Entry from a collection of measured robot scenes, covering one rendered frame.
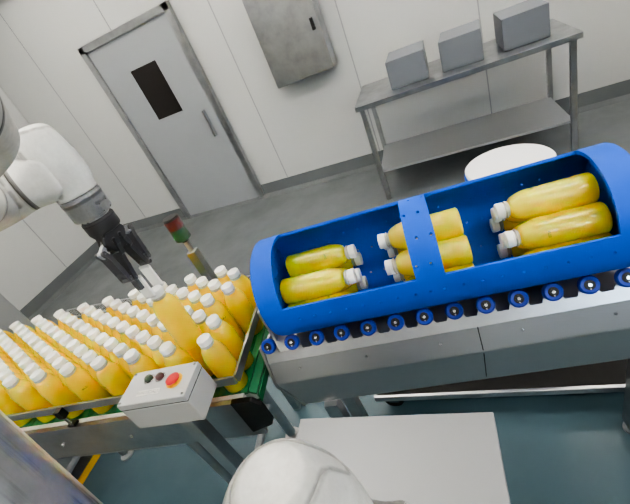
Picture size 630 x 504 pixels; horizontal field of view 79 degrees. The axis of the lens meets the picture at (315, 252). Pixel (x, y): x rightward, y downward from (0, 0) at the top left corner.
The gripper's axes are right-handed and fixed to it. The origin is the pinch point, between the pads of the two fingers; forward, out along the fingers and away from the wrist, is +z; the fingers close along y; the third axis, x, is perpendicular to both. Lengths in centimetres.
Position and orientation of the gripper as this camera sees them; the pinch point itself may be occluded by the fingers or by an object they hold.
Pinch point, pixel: (147, 281)
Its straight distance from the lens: 106.0
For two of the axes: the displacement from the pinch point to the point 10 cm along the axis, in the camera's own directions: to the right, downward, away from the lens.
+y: 1.1, -5.8, 8.1
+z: 3.6, 7.8, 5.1
